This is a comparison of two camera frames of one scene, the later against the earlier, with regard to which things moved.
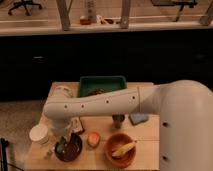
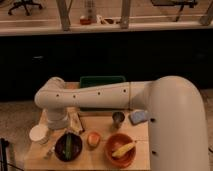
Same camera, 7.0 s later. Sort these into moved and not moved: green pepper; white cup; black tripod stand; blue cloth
Moved: green pepper
Not moved: blue cloth; black tripod stand; white cup
